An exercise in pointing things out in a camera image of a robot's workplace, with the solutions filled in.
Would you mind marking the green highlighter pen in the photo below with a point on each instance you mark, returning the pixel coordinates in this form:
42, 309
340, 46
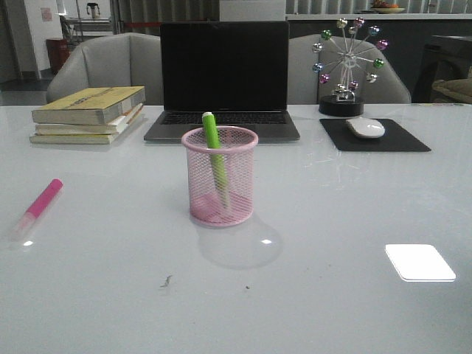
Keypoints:
214, 144

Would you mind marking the pink highlighter pen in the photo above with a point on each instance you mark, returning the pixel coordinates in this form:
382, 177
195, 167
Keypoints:
26, 222

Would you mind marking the pink mesh pen holder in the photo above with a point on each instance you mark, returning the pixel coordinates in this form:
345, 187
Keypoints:
237, 147

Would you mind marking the grey open laptop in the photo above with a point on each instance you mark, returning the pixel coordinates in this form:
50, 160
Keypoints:
237, 70

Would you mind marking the ferris wheel desk ornament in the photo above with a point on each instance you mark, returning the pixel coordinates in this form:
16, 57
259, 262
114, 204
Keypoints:
344, 100

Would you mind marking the middle white book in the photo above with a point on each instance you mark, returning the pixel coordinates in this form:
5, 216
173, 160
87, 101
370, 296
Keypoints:
116, 126

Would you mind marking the white computer mouse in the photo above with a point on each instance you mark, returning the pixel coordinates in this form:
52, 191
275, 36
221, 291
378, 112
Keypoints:
366, 128

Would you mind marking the right grey armchair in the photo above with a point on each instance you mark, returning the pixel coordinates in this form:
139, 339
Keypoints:
312, 72

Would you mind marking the grey armchair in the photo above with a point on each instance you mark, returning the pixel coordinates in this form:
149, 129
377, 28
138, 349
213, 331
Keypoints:
312, 72
129, 59

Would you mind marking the left grey armchair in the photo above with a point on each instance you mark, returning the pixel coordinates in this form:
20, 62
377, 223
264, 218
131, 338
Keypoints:
129, 59

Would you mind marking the yellow top book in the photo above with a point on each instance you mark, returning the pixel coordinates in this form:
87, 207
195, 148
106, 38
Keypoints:
91, 106

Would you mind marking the yellow book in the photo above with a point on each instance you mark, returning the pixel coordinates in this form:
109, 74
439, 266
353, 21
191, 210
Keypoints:
91, 106
79, 139

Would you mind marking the black mouse pad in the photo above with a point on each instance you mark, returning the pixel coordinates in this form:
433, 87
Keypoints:
395, 139

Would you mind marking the bottom yellow book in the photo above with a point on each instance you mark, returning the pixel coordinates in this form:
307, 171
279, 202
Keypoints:
79, 139

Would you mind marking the red trash bin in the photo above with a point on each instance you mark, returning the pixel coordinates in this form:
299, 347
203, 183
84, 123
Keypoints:
58, 53

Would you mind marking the fruit bowl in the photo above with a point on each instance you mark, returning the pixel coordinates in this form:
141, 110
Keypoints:
384, 7

